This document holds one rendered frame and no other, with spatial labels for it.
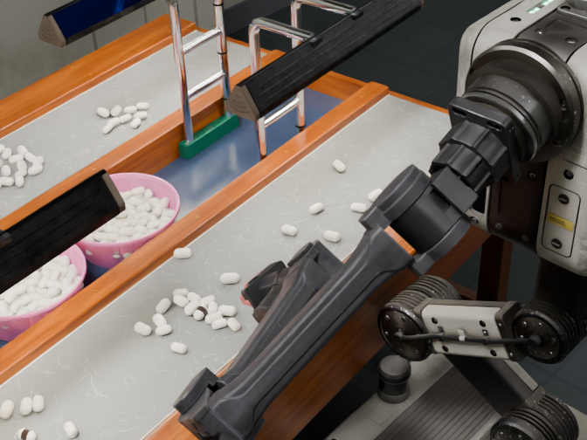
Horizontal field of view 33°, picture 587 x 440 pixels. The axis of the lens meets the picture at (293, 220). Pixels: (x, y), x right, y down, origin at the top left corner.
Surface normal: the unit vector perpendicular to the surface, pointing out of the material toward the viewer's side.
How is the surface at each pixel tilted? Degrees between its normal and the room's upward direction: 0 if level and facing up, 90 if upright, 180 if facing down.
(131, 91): 0
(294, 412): 90
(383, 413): 0
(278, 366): 56
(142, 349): 0
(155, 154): 90
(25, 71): 90
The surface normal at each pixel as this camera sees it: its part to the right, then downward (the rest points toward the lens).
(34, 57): 0.73, 0.39
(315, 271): 0.57, -0.53
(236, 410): 0.06, 0.05
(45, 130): -0.04, -0.80
